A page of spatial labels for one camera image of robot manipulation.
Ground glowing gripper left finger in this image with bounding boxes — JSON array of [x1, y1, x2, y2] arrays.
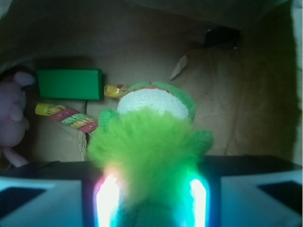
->
[[82, 164, 121, 227]]

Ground brown paper bag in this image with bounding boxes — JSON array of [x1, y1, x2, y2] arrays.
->
[[0, 0, 303, 164]]

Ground green rectangular block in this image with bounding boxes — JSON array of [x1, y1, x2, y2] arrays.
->
[[36, 69, 104, 100]]

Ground pink plush animal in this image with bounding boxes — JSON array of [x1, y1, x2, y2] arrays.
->
[[0, 71, 35, 167]]

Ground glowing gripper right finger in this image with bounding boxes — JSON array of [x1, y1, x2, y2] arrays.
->
[[189, 156, 222, 227]]

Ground green plush animal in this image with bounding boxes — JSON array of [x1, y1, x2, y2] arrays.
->
[[89, 82, 213, 227]]

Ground multicolour twisted rope toy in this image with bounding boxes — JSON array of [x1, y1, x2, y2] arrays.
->
[[35, 84, 129, 134]]

